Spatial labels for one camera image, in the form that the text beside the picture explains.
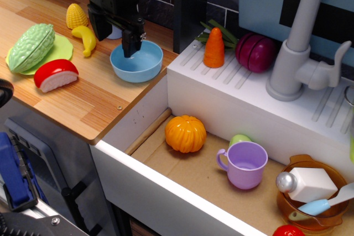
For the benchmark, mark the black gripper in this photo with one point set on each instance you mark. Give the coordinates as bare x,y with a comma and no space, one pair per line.
104,14

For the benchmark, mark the red white toy sushi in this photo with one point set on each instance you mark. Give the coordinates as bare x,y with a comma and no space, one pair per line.
55,74

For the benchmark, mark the purple toy onion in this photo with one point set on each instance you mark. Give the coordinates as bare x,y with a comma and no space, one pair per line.
256,52

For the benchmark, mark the white toy sink unit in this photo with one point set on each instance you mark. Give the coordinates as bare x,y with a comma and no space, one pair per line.
176,193

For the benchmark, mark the yellow toy banana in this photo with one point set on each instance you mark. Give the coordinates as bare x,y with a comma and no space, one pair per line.
88,39

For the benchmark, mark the small green toy fruit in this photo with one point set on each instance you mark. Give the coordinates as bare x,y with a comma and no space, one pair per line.
239,138

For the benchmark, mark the blue black clamp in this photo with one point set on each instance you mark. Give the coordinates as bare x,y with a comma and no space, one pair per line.
21,187

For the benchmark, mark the white salt shaker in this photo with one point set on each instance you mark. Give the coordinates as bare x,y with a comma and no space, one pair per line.
304,184

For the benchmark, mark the red toy tomato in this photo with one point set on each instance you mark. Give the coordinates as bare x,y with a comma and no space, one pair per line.
288,230

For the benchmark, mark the orange toy pumpkin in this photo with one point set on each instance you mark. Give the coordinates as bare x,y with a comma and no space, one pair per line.
185,134

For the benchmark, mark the light blue plastic cup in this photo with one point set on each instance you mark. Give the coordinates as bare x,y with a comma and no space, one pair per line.
115,34

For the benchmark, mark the light green plate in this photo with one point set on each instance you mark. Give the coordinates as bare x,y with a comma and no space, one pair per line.
62,49

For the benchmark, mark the grey oven door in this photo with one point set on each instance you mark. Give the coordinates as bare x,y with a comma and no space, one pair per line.
63,166

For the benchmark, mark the orange toy carrot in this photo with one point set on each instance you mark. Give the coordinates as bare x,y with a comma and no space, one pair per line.
214,55

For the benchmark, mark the light blue toy microwave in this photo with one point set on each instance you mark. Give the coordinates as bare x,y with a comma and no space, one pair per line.
274,18

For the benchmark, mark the light blue plastic bowl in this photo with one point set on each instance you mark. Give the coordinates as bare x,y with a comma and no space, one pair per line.
142,66

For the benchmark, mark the green toy bitter gourd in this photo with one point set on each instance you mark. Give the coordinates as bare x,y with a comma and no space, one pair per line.
31,47

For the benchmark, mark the yellow toy corn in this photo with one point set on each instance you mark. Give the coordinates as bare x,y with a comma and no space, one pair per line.
75,16

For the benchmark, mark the purple plastic mug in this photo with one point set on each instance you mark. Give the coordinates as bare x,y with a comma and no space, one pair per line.
244,163

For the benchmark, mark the amber transparent pot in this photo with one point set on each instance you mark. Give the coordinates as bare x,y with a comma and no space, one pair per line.
322,223

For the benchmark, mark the blue handled white spatula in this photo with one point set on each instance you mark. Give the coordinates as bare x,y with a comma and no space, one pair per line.
319,206

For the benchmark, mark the grey toy faucet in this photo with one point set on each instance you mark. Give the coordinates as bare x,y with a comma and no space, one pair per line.
293,66

